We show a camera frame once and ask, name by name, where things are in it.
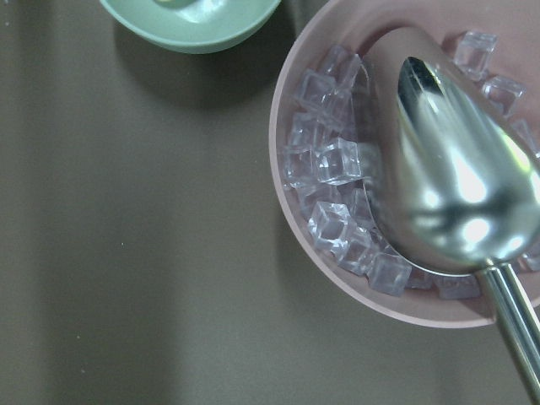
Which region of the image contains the clear acrylic ice cube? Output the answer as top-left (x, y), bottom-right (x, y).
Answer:
top-left (308, 201), bottom-right (356, 255)
top-left (367, 253), bottom-right (412, 297)
top-left (481, 75), bottom-right (527, 117)
top-left (315, 138), bottom-right (363, 186)
top-left (453, 31), bottom-right (498, 82)

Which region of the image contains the steel ice scoop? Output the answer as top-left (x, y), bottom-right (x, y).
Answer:
top-left (365, 27), bottom-right (539, 403)

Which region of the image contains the mint green bowl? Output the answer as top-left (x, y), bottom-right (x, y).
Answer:
top-left (100, 0), bottom-right (280, 54)

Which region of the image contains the pink bowl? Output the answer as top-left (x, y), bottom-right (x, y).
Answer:
top-left (269, 1), bottom-right (539, 328)

